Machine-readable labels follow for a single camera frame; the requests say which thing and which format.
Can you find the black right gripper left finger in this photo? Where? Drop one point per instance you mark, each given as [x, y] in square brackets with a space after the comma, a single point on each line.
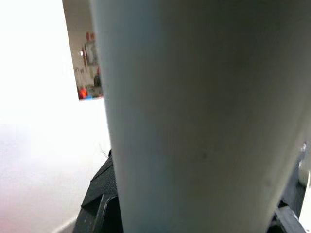
[102, 199]

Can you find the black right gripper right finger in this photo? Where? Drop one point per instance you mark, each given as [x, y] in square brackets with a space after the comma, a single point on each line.
[289, 208]

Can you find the white plastic table leg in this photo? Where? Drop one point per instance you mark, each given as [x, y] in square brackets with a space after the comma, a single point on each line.
[194, 109]

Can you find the red round item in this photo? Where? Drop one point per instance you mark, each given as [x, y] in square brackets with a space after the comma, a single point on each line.
[82, 93]

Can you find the framed wall picture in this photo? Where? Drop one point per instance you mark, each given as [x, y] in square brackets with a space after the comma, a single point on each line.
[91, 52]

